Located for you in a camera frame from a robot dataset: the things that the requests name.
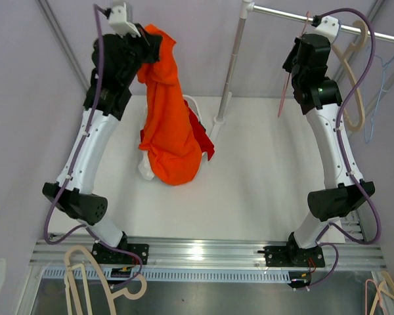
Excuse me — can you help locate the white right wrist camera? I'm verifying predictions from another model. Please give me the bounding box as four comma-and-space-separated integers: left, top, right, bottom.
311, 16, 340, 44

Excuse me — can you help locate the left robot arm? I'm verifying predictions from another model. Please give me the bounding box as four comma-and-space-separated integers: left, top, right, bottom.
42, 24, 162, 264

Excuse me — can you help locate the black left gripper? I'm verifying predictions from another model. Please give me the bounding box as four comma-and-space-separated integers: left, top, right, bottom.
118, 24, 163, 87

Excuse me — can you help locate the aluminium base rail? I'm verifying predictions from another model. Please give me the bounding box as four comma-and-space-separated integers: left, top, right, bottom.
30, 236, 385, 284

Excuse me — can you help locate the beige hanger on floor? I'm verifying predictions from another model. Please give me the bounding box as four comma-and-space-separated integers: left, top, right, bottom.
63, 246, 148, 315

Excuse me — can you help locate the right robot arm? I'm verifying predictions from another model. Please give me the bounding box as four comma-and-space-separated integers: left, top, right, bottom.
260, 33, 375, 268

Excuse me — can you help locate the beige wooden hanger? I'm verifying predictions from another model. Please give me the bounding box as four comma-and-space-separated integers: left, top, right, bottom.
332, 20, 368, 133

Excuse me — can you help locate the pile of hangers bottom right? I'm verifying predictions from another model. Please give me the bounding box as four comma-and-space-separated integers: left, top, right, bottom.
364, 270, 394, 314

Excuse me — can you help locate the orange t shirt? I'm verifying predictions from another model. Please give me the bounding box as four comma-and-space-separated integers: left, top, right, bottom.
137, 24, 202, 186

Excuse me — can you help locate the green and grey t shirt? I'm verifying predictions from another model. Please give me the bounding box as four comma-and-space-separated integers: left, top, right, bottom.
138, 151, 155, 181

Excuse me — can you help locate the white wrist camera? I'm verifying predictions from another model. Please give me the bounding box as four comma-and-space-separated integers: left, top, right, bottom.
108, 1, 141, 37
311, 16, 340, 44

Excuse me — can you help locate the red t shirt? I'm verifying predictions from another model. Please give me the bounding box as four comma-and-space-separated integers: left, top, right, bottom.
184, 99, 215, 161

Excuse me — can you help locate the silver clothes rack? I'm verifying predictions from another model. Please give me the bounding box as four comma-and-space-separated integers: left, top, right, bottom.
209, 1, 394, 141

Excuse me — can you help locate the light blue plastic hanger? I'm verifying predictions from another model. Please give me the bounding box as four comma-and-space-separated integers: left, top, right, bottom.
363, 54, 394, 144

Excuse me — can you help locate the white plastic laundry basket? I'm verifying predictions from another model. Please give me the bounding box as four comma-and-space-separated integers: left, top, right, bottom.
183, 94, 202, 122

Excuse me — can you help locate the pink wire hanger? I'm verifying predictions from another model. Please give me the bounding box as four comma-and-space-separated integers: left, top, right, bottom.
276, 10, 313, 117

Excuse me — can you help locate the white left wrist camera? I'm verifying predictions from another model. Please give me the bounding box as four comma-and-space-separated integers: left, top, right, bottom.
108, 1, 141, 37

